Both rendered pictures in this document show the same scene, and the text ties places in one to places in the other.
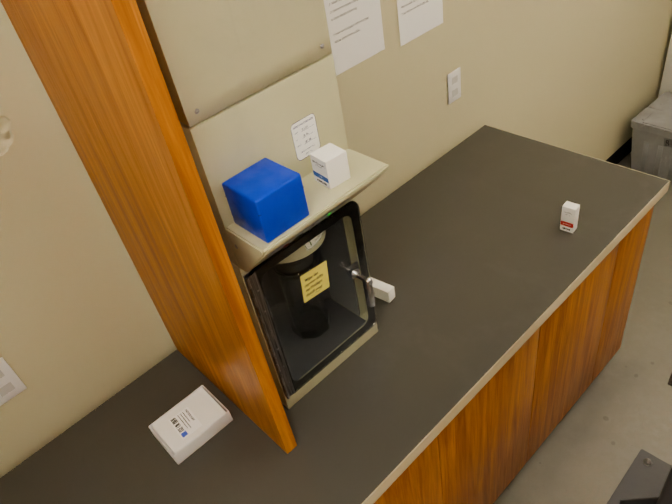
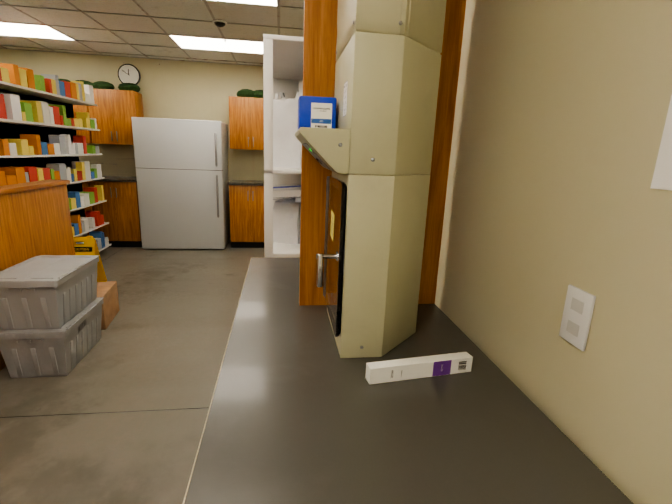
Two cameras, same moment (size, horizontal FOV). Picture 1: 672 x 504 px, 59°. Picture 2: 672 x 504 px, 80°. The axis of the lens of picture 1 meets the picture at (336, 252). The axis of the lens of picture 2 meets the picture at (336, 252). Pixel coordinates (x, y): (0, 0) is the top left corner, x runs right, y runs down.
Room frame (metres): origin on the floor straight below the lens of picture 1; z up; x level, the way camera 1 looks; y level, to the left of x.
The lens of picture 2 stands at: (1.49, -0.91, 1.46)
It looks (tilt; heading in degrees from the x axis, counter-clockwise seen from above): 14 degrees down; 118
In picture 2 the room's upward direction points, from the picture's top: 2 degrees clockwise
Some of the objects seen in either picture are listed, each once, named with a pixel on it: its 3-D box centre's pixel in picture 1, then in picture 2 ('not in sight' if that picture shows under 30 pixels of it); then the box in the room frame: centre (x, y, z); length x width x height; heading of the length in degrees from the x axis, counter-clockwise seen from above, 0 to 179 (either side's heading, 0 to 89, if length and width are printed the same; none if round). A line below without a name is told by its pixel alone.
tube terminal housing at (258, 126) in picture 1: (271, 234); (382, 203); (1.07, 0.13, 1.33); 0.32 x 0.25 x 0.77; 126
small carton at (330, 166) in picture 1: (330, 165); (321, 117); (0.96, -0.02, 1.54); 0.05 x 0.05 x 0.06; 31
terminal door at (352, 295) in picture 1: (321, 301); (333, 250); (0.96, 0.06, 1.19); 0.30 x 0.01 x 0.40; 126
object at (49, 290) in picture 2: not in sight; (50, 289); (-1.36, 0.41, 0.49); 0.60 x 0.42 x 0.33; 126
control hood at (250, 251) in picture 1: (314, 215); (318, 150); (0.92, 0.03, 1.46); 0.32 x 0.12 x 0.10; 126
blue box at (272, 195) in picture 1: (266, 199); (316, 115); (0.87, 0.10, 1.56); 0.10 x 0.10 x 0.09; 36
